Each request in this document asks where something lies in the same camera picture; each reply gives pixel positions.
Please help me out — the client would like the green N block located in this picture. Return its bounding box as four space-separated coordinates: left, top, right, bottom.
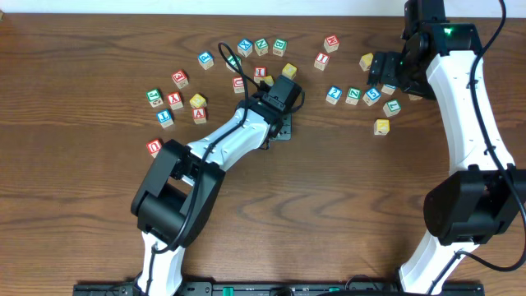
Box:
254 38 269 56

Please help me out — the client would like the blue X block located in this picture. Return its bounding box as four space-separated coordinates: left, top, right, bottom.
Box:
238 39 253 58

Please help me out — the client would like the yellow W block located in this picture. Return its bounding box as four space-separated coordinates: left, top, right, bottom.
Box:
359 53 374 72

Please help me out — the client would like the green E block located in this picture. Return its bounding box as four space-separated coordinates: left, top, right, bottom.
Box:
225 55 242 72

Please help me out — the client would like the blue 5 block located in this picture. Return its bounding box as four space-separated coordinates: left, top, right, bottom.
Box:
362 87 381 106

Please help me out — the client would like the yellow Q block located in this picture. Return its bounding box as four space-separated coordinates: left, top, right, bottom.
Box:
190 93 207 109

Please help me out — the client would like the yellow K block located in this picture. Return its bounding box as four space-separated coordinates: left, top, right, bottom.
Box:
373 118 390 136

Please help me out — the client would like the green J block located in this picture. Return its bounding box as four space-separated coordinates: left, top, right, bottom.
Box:
146 88 164 108

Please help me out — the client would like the red i block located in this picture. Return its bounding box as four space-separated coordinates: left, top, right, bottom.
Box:
314 53 330 71
253 67 266 84

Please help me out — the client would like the red Y block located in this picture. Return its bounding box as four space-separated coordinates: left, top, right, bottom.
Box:
168 92 183 110

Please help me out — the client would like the green 7 block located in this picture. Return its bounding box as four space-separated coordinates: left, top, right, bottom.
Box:
383 99 401 118

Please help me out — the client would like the green Z block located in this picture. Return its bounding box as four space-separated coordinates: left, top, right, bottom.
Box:
345 87 362 105

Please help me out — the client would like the red U block upper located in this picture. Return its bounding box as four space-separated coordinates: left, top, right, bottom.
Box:
232 76 245 94

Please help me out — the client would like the blue P block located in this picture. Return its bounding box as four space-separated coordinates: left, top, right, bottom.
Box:
198 52 215 70

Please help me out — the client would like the blue D block right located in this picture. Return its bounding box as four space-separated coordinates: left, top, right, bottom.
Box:
408 95 422 101

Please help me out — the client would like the blue J block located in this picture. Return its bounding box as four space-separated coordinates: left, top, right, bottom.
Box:
156 109 174 128

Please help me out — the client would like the red I block right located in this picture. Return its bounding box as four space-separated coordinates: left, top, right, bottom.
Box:
314 53 330 71

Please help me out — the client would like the red E block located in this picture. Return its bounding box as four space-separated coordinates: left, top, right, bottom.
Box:
172 70 189 89

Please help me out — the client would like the red A block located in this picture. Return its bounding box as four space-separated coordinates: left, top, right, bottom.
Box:
192 108 207 124

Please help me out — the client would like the blue L block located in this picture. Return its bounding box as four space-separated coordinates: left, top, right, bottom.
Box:
381 84 396 95

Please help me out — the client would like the red M block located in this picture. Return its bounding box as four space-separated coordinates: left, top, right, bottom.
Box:
324 35 340 53

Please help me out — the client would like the blue 2 block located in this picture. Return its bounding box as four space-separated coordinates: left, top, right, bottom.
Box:
325 86 343 105

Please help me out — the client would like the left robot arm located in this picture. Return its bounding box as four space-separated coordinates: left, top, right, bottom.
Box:
131 76 305 295

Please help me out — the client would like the yellow S block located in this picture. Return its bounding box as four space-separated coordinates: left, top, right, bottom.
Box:
263 76 275 86

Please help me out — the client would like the red u block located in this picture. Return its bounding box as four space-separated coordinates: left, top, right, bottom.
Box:
146 139 163 158
232 76 245 94

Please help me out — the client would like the yellow block left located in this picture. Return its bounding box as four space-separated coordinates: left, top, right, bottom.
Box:
282 63 298 80

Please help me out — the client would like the red U block lower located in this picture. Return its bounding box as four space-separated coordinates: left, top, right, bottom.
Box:
146 139 163 158

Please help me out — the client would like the green B block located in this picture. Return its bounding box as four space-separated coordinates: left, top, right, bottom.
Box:
272 39 288 57

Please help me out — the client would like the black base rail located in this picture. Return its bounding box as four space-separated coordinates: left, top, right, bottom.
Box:
73 280 486 296

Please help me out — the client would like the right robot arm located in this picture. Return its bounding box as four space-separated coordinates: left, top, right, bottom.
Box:
368 0 525 295

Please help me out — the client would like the red I block left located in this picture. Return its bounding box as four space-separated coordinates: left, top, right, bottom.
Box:
253 67 266 84

